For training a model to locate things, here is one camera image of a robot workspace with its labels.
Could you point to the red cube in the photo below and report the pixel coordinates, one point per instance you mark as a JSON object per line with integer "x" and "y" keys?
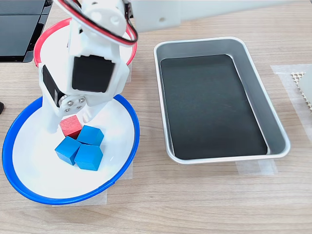
{"x": 70, "y": 125}

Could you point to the blue cube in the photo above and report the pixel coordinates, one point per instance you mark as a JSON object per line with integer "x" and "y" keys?
{"x": 89, "y": 134}
{"x": 67, "y": 147}
{"x": 87, "y": 157}

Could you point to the blue-rimmed white plate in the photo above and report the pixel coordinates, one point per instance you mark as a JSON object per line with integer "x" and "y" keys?
{"x": 36, "y": 158}

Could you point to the red-rimmed white plate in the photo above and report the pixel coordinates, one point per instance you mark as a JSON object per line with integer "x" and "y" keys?
{"x": 52, "y": 50}

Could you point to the small black object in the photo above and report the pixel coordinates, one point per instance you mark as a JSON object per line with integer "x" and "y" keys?
{"x": 1, "y": 108}

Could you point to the black glossy device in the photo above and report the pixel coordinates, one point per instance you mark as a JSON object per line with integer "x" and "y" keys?
{"x": 17, "y": 31}

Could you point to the black mat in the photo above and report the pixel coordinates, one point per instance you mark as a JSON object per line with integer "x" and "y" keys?
{"x": 207, "y": 109}

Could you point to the steel tray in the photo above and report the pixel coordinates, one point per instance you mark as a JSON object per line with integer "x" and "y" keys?
{"x": 275, "y": 136}

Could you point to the pale perforated plate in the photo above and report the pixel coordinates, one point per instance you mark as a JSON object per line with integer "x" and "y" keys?
{"x": 306, "y": 85}

